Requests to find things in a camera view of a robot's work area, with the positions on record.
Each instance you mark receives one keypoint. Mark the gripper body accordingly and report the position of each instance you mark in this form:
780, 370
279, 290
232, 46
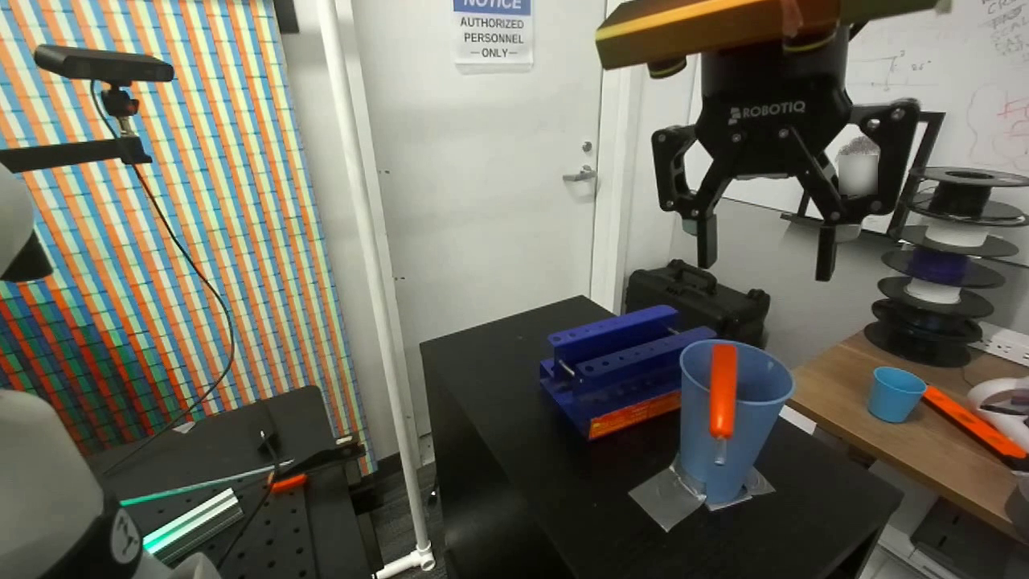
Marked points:
772, 88

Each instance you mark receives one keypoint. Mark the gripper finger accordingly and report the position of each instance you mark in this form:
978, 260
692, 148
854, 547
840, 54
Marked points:
707, 241
826, 253

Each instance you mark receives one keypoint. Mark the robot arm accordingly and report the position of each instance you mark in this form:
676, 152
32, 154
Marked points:
48, 482

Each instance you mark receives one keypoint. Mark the small blue cup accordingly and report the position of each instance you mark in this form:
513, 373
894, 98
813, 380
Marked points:
892, 398

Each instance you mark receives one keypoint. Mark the large blue cup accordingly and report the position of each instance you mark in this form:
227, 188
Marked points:
699, 434

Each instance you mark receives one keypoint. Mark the white rounded object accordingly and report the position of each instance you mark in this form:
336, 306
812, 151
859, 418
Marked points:
1001, 398

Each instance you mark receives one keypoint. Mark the black hard case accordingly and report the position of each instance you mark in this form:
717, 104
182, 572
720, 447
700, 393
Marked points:
707, 301

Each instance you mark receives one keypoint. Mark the stack of filament spools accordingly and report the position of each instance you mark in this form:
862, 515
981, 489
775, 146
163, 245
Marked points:
936, 314

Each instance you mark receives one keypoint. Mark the blue drilled block holder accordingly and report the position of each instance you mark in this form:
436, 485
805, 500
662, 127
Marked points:
611, 370

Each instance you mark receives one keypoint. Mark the white power strip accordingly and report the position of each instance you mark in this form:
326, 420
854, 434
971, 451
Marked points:
1005, 344

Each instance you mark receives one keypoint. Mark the wooden table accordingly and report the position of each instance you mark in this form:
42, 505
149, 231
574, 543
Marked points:
908, 450

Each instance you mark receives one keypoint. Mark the long orange tool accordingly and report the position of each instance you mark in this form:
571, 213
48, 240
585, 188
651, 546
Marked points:
973, 426

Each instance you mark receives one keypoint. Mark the white door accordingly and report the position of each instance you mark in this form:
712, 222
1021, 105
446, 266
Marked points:
482, 201

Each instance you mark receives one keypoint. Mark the grey tape patch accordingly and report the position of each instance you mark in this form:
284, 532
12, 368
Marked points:
663, 498

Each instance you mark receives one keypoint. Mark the notice sign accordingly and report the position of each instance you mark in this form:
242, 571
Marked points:
492, 32

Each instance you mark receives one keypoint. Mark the black box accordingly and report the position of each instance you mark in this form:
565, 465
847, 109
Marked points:
957, 539

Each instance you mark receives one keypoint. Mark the white plastic pipe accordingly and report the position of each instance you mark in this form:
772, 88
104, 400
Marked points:
371, 257

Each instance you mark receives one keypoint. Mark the multicoloured striped panel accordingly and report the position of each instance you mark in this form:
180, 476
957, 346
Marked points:
161, 241

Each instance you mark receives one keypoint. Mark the aluminium bar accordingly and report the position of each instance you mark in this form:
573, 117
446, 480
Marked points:
193, 519

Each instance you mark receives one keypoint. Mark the camera on mount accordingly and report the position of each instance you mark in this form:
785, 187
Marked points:
100, 64

